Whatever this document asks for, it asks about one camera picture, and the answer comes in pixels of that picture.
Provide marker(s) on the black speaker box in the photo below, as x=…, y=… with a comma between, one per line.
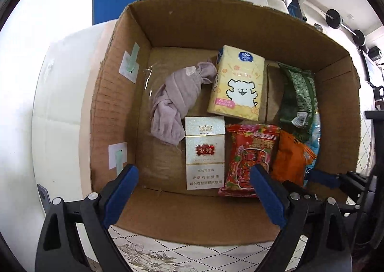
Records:
x=375, y=53

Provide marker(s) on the cardboard box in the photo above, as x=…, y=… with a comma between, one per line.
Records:
x=168, y=34

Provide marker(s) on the orange snack packet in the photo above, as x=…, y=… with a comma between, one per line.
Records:
x=289, y=155

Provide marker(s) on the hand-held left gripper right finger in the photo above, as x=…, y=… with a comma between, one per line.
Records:
x=268, y=197

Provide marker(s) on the short barbell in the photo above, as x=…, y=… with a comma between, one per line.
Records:
x=333, y=18

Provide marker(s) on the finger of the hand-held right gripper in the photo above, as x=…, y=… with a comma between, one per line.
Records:
x=295, y=187
x=322, y=178

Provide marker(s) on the white cigarette pack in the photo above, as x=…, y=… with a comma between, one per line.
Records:
x=204, y=152

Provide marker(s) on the black blue bench pad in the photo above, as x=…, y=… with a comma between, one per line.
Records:
x=295, y=7

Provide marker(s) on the green snack packet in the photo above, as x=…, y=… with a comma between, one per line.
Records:
x=297, y=94

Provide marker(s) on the red snack packet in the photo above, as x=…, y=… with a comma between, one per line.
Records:
x=243, y=152

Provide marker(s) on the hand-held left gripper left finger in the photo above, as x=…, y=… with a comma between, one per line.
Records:
x=121, y=197

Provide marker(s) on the light blue snack packet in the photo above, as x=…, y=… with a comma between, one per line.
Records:
x=315, y=132

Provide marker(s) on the blue smartphone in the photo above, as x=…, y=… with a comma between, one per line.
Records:
x=43, y=197

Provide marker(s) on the yellow tissue pack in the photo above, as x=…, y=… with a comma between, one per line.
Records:
x=237, y=88

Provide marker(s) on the mauve cloth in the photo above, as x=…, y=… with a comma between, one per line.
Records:
x=177, y=94

